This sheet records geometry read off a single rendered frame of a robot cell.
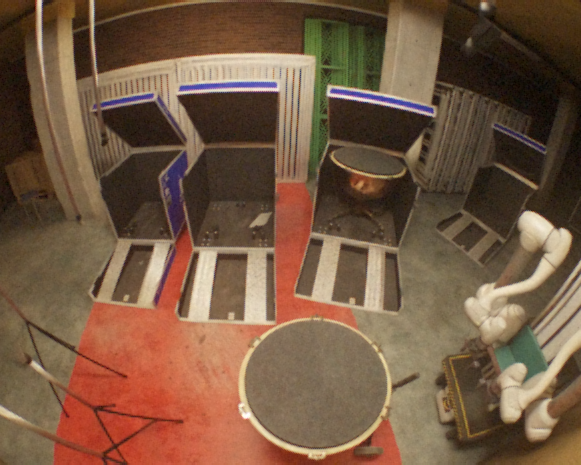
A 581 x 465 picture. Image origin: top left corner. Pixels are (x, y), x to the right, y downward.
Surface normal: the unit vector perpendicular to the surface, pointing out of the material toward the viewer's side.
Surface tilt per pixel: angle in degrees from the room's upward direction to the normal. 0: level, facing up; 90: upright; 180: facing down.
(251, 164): 90
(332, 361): 0
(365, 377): 0
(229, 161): 90
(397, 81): 90
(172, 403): 0
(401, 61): 90
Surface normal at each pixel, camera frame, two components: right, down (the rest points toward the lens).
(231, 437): 0.05, -0.80
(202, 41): 0.13, 0.60
